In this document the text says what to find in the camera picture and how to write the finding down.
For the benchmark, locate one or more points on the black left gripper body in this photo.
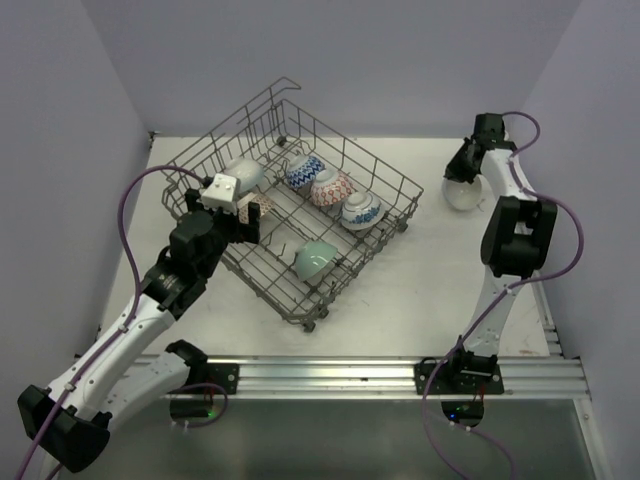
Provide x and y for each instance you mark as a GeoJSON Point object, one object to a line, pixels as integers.
{"type": "Point", "coordinates": [229, 225]}

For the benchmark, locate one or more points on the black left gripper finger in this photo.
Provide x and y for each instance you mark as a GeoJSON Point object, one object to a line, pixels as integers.
{"type": "Point", "coordinates": [253, 225]}
{"type": "Point", "coordinates": [192, 199]}

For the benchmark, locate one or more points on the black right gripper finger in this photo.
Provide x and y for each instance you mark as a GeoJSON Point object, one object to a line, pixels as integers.
{"type": "Point", "coordinates": [455, 170]}
{"type": "Point", "coordinates": [468, 173]}

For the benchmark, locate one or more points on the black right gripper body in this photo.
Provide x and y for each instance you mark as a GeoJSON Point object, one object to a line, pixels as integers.
{"type": "Point", "coordinates": [474, 141]}

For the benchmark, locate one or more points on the red dotted pattern bowl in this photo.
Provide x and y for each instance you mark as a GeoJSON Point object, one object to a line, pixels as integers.
{"type": "Point", "coordinates": [265, 203]}

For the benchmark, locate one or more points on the plain white bowl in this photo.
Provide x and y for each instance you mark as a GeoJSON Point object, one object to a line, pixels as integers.
{"type": "Point", "coordinates": [462, 196]}

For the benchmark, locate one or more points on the pale green bowl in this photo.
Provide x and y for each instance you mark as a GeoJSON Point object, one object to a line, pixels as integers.
{"type": "Point", "coordinates": [312, 257]}

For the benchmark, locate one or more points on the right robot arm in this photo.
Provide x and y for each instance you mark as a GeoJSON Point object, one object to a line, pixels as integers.
{"type": "Point", "coordinates": [514, 246]}

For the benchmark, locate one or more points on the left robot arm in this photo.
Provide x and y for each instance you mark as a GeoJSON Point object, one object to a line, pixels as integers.
{"type": "Point", "coordinates": [73, 417]}

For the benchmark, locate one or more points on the blue zigzag bowl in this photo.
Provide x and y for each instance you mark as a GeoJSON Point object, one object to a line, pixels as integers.
{"type": "Point", "coordinates": [302, 170]}

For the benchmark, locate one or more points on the red lattice bowl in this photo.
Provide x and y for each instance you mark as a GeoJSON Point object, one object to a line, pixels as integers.
{"type": "Point", "coordinates": [330, 187]}

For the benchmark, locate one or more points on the blue floral white bowl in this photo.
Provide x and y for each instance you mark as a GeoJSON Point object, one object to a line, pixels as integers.
{"type": "Point", "coordinates": [361, 211]}

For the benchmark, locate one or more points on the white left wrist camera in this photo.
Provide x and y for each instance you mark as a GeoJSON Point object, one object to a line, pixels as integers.
{"type": "Point", "coordinates": [222, 193]}

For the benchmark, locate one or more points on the grey wire dish rack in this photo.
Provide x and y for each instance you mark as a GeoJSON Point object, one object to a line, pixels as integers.
{"type": "Point", "coordinates": [271, 129]}

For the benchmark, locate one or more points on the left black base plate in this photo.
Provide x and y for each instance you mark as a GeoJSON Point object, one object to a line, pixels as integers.
{"type": "Point", "coordinates": [225, 375]}

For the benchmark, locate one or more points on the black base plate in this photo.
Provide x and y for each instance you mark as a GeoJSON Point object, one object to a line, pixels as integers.
{"type": "Point", "coordinates": [225, 375]}
{"type": "Point", "coordinates": [447, 382]}

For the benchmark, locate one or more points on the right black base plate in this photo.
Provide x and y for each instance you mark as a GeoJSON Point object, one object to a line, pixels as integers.
{"type": "Point", "coordinates": [447, 382]}

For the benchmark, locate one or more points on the aluminium mounting rail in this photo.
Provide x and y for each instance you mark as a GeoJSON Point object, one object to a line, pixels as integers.
{"type": "Point", "coordinates": [324, 378]}

